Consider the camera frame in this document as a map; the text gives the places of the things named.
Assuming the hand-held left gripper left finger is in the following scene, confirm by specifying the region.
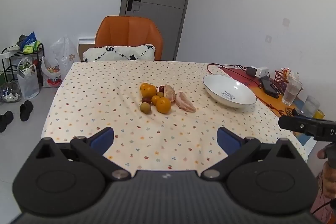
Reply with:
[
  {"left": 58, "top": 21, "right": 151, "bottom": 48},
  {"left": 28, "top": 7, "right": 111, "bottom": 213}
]
[{"left": 33, "top": 127, "right": 132, "bottom": 180}]

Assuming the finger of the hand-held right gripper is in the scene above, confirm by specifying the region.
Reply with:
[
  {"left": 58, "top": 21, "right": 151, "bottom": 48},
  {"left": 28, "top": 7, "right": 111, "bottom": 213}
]
[
  {"left": 292, "top": 109, "right": 331, "bottom": 123},
  {"left": 278, "top": 116, "right": 327, "bottom": 138}
]

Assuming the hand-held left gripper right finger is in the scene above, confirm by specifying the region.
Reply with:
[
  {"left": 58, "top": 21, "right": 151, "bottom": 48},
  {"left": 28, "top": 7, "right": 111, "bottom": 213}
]
[{"left": 201, "top": 126, "right": 300, "bottom": 181}]

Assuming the white ceramic bowl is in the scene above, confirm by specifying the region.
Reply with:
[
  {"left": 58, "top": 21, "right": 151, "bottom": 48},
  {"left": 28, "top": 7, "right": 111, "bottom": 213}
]
[{"left": 202, "top": 74, "right": 257, "bottom": 108}]

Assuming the peeled citrus segment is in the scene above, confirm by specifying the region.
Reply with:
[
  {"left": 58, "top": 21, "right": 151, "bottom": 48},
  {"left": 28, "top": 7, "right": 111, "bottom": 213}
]
[
  {"left": 163, "top": 84, "right": 176, "bottom": 103},
  {"left": 175, "top": 92, "right": 197, "bottom": 113}
]

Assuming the large orange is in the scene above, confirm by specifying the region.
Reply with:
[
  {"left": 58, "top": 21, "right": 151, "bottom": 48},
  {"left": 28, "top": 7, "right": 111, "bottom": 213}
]
[
  {"left": 156, "top": 97, "right": 172, "bottom": 114},
  {"left": 141, "top": 84, "right": 157, "bottom": 98}
]

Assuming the person's right hand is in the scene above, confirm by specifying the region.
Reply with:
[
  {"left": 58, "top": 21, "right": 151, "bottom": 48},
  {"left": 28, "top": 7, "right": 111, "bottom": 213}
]
[{"left": 317, "top": 147, "right": 336, "bottom": 199}]

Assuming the clear drinking glass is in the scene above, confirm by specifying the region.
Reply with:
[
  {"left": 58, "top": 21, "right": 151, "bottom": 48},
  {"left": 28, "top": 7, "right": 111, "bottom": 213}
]
[
  {"left": 282, "top": 77, "right": 303, "bottom": 106},
  {"left": 301, "top": 95, "right": 321, "bottom": 117}
]

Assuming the red orange table mat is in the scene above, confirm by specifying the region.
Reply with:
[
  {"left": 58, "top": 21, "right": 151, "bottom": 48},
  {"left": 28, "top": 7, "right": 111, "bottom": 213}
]
[{"left": 219, "top": 68, "right": 297, "bottom": 119}]

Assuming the black phone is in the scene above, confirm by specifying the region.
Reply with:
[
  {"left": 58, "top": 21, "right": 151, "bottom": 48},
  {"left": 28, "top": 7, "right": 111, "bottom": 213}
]
[{"left": 261, "top": 79, "right": 279, "bottom": 98}]

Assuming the white power adapter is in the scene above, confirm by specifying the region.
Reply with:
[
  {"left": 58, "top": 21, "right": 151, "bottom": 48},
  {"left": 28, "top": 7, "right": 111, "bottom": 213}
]
[{"left": 251, "top": 66, "right": 269, "bottom": 79}]

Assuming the pink patterned clothing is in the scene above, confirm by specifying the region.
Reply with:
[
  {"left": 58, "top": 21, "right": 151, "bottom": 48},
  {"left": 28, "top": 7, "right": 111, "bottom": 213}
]
[{"left": 310, "top": 172, "right": 336, "bottom": 224}]

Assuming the white red printed bag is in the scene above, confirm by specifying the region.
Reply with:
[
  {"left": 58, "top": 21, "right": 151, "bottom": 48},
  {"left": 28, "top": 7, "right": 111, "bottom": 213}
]
[{"left": 41, "top": 56, "right": 63, "bottom": 88}]

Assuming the black slipper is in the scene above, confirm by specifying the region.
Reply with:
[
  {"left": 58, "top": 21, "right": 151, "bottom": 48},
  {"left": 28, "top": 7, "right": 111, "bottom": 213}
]
[
  {"left": 0, "top": 110, "right": 14, "bottom": 133},
  {"left": 20, "top": 100, "right": 34, "bottom": 122}
]

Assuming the white black fluffy pillow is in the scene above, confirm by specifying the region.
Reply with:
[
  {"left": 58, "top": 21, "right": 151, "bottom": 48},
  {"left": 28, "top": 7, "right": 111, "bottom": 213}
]
[{"left": 83, "top": 44, "right": 156, "bottom": 62}]

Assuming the cardboard box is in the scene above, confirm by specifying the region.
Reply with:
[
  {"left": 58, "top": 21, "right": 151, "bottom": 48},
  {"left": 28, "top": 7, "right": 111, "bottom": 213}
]
[{"left": 78, "top": 38, "right": 95, "bottom": 62}]

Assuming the white plastic bag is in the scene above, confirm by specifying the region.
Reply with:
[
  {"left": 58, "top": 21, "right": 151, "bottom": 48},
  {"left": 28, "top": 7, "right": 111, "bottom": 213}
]
[{"left": 16, "top": 57, "right": 40, "bottom": 99}]

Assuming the clear plastic bag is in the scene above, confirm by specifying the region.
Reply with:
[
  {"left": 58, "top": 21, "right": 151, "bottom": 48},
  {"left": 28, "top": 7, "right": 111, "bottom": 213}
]
[{"left": 50, "top": 36, "right": 81, "bottom": 79}]

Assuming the clear plastic container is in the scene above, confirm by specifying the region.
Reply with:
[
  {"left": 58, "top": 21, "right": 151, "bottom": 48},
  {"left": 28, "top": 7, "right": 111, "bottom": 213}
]
[{"left": 0, "top": 82, "right": 22, "bottom": 103}]

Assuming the orange leather chair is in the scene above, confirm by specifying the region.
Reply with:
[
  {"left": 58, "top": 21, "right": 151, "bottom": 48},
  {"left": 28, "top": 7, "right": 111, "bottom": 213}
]
[{"left": 94, "top": 16, "right": 164, "bottom": 60}]

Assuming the green packet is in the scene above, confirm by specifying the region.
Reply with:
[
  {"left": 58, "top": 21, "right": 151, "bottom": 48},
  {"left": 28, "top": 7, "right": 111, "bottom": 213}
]
[{"left": 23, "top": 41, "right": 41, "bottom": 54}]

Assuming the black metal rack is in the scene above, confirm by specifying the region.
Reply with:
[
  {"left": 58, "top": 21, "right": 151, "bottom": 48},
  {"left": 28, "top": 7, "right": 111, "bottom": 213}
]
[{"left": 1, "top": 43, "right": 45, "bottom": 86}]

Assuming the blue packet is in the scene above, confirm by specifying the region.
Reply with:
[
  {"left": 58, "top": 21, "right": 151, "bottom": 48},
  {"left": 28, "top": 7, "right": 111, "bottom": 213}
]
[{"left": 23, "top": 31, "right": 36, "bottom": 46}]

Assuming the white cloth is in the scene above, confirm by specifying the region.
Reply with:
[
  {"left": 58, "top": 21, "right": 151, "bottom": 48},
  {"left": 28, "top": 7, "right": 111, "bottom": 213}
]
[{"left": 0, "top": 46, "right": 20, "bottom": 59}]

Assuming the brown wire basket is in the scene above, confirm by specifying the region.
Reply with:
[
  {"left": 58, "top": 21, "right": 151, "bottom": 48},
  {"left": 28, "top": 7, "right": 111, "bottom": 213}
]
[{"left": 275, "top": 68, "right": 292, "bottom": 94}]

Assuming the red cable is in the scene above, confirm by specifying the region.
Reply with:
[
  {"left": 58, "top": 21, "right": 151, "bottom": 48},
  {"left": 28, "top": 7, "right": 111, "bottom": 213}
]
[{"left": 207, "top": 64, "right": 263, "bottom": 88}]

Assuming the black door lock handle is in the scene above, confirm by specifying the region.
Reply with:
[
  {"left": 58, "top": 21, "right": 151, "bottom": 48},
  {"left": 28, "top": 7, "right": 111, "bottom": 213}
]
[{"left": 127, "top": 0, "right": 142, "bottom": 11}]

